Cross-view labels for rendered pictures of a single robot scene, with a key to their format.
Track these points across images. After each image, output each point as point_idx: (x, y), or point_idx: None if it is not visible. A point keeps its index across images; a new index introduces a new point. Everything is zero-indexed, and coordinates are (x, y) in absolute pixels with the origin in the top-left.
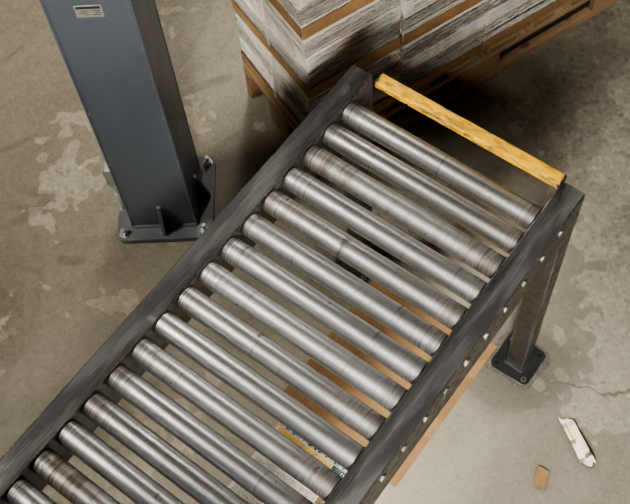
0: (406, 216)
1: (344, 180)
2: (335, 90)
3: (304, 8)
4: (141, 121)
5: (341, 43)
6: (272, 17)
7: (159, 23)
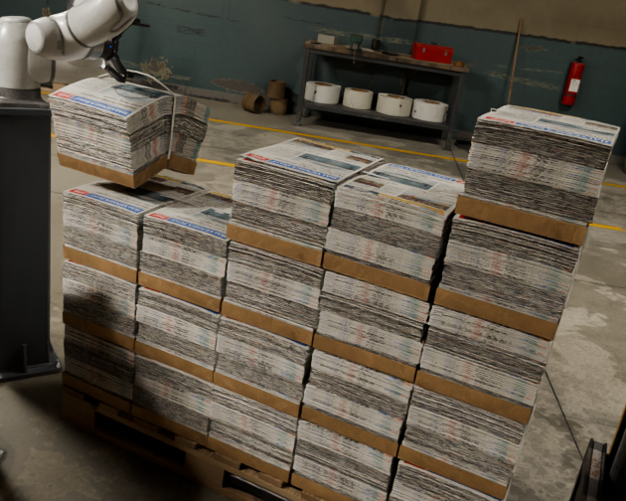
0: None
1: None
2: None
3: (67, 228)
4: None
5: (87, 291)
6: None
7: (48, 206)
